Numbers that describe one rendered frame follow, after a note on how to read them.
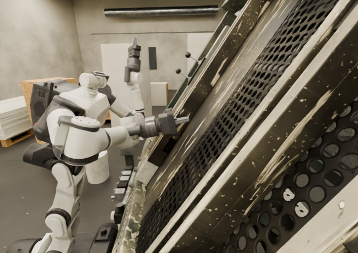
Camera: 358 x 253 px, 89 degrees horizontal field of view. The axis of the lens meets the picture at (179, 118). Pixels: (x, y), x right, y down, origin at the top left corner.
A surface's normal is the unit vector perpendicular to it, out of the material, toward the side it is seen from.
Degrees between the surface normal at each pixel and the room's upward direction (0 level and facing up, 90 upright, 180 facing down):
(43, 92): 91
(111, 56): 90
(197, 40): 90
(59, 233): 90
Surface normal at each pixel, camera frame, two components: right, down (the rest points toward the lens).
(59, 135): 0.60, 0.28
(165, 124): 0.04, 0.32
